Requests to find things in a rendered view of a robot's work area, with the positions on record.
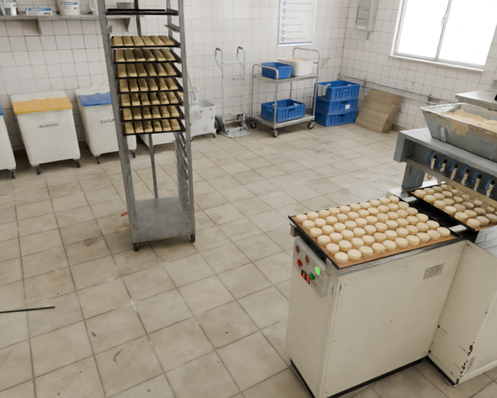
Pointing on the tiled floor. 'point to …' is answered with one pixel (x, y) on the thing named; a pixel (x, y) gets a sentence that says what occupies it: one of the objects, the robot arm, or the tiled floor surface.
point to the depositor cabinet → (474, 307)
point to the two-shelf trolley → (290, 97)
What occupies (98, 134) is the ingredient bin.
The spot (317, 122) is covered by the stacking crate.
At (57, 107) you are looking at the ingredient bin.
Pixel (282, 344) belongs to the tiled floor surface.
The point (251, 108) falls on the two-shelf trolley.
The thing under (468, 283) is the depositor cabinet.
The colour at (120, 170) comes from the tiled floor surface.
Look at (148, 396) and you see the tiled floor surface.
